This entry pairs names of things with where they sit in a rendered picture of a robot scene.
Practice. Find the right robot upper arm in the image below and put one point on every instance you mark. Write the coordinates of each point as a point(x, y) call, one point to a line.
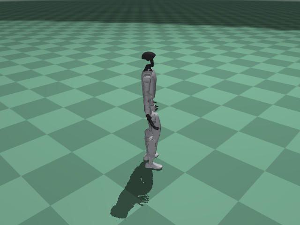
point(146, 86)

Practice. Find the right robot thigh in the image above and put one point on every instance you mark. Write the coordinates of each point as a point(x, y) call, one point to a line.
point(156, 121)

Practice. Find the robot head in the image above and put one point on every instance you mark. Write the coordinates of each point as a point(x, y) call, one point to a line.
point(148, 56)

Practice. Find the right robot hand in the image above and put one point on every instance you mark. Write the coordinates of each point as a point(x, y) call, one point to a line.
point(151, 123)

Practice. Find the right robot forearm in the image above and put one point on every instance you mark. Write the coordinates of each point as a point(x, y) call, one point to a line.
point(147, 106)

